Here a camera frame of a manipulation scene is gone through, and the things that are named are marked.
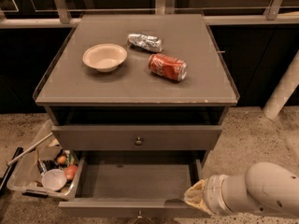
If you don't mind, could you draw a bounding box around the grey drawer cabinet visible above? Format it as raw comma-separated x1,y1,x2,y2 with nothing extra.
33,13,241,161

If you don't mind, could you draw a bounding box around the metal railing frame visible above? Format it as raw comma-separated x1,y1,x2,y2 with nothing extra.
0,0,299,28

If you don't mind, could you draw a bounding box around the red apple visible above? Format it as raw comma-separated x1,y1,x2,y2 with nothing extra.
64,165,78,180

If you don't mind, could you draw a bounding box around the red soda can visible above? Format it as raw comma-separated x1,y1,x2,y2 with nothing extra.
149,53,188,82

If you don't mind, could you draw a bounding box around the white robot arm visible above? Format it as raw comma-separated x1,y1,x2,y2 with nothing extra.
184,58,299,218

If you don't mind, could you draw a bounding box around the grey drawer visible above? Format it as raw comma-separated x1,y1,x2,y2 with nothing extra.
52,125,222,151
59,151,207,218

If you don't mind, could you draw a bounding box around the grey metal rod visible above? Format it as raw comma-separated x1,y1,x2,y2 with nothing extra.
7,133,53,167

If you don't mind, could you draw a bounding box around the clear plastic bin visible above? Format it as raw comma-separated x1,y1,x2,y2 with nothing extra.
7,120,79,201

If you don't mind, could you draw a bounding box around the crushed silver foil can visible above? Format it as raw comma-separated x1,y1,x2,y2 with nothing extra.
127,34,163,53

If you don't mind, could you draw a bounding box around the dark snack packet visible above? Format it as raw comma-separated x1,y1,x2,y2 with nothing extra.
37,160,58,175

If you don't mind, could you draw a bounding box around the orange fruit in bin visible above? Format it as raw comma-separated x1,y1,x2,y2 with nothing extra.
56,155,67,165

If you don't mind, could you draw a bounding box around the white plastic bowl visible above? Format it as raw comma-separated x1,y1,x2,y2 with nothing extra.
42,169,67,191

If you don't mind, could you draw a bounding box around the grey top drawer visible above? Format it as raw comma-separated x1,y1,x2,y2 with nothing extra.
52,125,222,151

